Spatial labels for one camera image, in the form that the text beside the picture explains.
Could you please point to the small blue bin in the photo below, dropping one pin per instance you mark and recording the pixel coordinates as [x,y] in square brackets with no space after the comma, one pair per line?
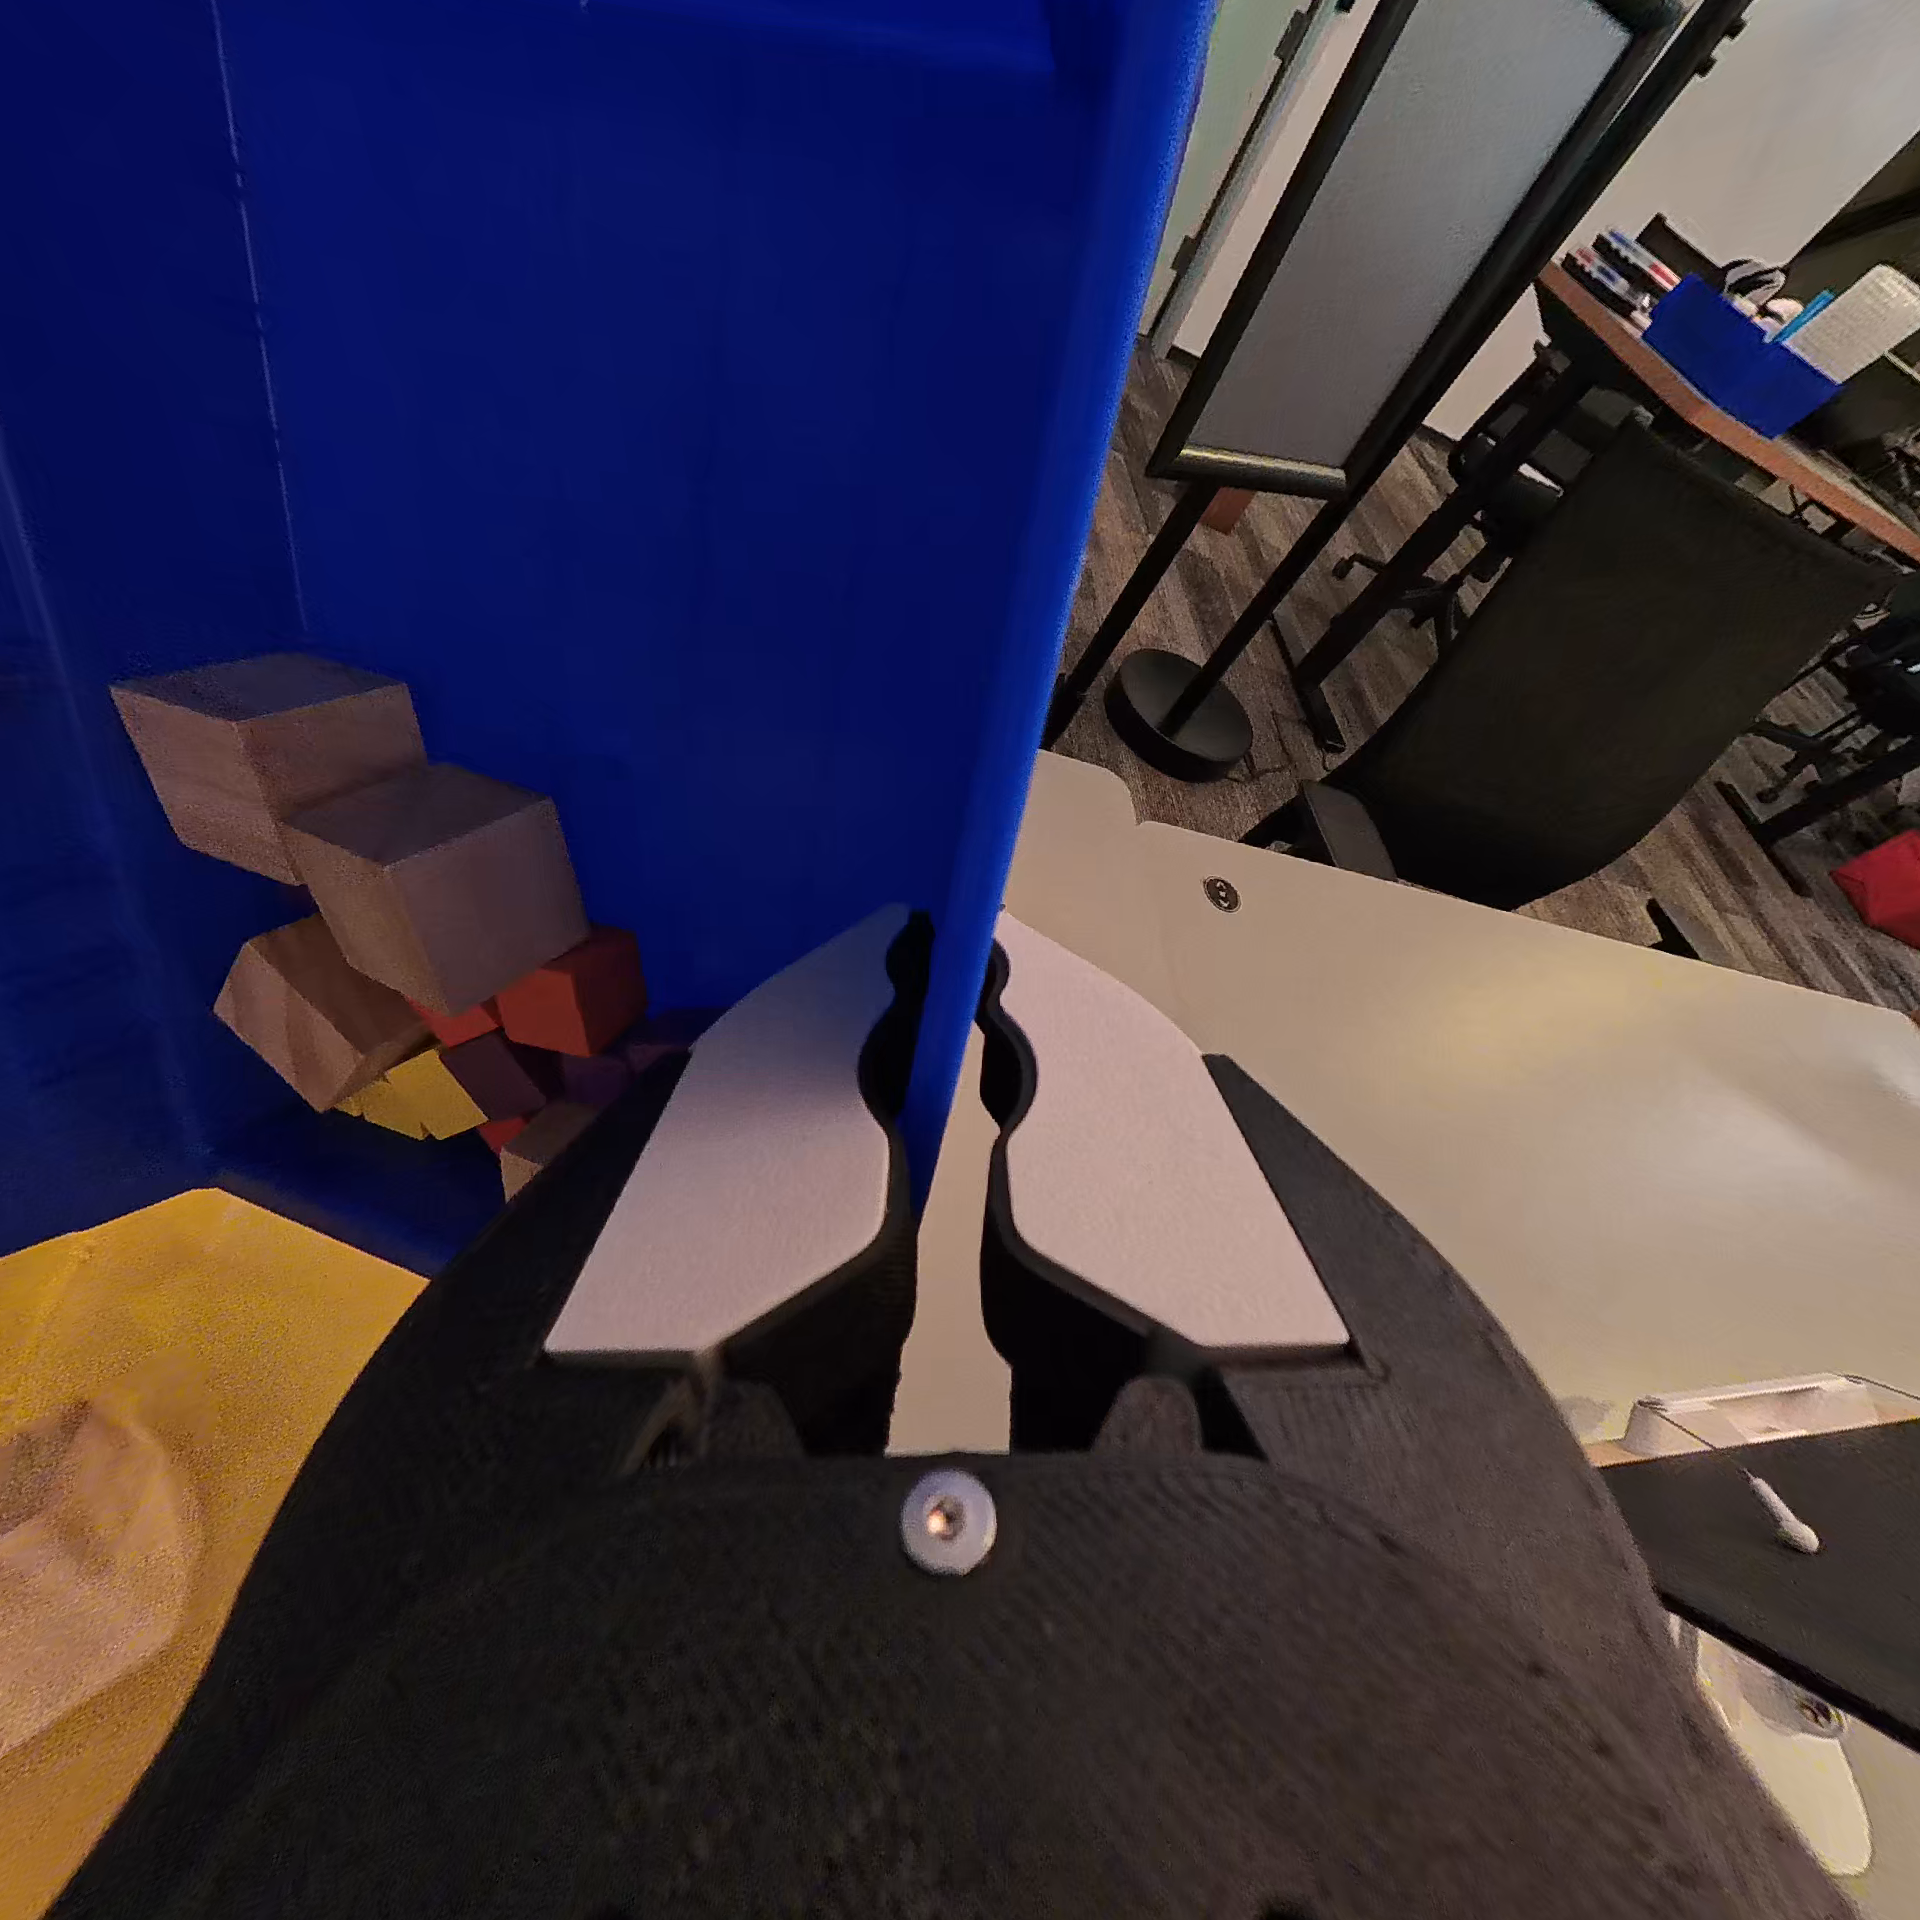
[1724,358]

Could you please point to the blue plastic box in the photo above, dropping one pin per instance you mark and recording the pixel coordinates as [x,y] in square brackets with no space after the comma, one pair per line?
[601,449]

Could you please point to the black framed sign stand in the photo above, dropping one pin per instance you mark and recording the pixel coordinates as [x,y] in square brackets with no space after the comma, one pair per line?
[1333,690]
[1395,224]

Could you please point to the pile of wooden cubes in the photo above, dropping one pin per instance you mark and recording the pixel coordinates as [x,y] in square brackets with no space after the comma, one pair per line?
[434,883]

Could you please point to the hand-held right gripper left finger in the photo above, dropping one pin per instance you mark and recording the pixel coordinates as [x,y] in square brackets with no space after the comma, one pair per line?
[717,1185]

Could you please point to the yellow plastic box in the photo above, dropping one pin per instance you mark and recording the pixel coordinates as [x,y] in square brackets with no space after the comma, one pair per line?
[220,1316]

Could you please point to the red bag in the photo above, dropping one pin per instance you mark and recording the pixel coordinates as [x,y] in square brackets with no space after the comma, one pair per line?
[1882,883]

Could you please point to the brown wooden desk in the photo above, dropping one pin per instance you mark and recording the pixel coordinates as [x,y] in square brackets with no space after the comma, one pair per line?
[1698,404]

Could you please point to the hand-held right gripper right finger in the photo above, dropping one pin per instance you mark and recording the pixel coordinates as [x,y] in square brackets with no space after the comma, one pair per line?
[1172,1199]

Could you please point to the black mesh office chair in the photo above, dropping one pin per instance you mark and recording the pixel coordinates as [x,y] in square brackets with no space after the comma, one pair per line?
[1577,672]

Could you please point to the white textured container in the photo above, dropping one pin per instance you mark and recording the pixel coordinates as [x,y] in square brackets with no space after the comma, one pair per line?
[1860,318]

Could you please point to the tray of coloured markers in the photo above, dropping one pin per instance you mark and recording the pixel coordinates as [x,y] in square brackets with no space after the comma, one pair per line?
[1612,270]

